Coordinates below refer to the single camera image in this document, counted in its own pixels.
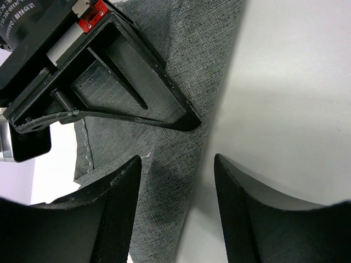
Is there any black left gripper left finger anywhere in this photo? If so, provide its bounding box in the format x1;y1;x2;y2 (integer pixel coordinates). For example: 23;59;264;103
1;156;141;262

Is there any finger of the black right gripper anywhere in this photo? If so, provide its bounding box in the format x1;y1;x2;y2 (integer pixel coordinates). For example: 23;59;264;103
4;13;202;134

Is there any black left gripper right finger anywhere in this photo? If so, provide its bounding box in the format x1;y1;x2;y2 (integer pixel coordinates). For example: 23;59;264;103
214;154;350;262

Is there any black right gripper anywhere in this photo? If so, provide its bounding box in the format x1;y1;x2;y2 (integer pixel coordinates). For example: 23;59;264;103
0;0;132;164

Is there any grey cloth napkin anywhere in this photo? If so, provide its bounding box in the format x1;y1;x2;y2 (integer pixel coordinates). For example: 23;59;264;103
74;1;242;262

